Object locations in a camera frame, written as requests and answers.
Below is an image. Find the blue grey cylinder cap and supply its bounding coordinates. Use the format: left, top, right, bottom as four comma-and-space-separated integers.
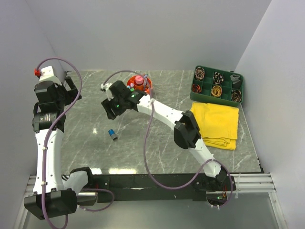
108, 129, 118, 141

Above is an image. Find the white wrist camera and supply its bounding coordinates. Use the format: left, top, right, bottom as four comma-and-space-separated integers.
101, 83, 114, 101
34, 66, 61, 85

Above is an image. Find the orange navy rolled tie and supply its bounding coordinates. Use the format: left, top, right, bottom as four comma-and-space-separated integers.
192, 84, 202, 94

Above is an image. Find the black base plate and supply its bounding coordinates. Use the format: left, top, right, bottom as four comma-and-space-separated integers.
84, 172, 236, 203

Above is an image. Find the dark patterned rolled tie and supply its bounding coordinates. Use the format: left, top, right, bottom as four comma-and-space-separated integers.
231, 89, 242, 103

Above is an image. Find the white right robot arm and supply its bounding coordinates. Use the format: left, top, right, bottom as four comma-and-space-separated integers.
101, 81, 230, 191

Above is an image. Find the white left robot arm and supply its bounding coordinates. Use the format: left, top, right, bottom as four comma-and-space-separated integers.
24, 76, 95, 220

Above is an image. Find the brown patterned rolled tie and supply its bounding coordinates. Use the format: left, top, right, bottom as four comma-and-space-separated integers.
194, 67, 205, 81

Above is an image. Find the pink tube of crayons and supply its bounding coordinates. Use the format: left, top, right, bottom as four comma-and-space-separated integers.
133, 75, 144, 91

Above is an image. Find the black floral rolled tie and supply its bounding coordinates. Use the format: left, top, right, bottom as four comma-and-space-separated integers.
213, 72, 224, 85

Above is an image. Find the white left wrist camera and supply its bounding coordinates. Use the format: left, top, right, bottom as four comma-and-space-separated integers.
34, 66, 61, 85

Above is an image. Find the yellow folded cloth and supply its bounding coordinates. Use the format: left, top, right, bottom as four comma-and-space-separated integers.
191, 103, 239, 150

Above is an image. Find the white pen lilac cap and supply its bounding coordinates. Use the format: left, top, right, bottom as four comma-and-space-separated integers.
143, 74, 148, 88

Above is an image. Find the green compartment tray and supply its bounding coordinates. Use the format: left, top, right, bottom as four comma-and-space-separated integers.
190, 65, 244, 107

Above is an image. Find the yellow rolled tie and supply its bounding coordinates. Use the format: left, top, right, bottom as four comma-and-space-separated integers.
211, 85, 222, 98

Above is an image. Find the grey rolled item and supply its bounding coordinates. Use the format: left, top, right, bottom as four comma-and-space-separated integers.
230, 74, 242, 89

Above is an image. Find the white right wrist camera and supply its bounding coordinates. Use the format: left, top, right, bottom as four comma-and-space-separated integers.
101, 83, 114, 101

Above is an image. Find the orange round desk organizer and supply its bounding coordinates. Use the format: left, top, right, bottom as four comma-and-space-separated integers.
126, 75, 153, 94

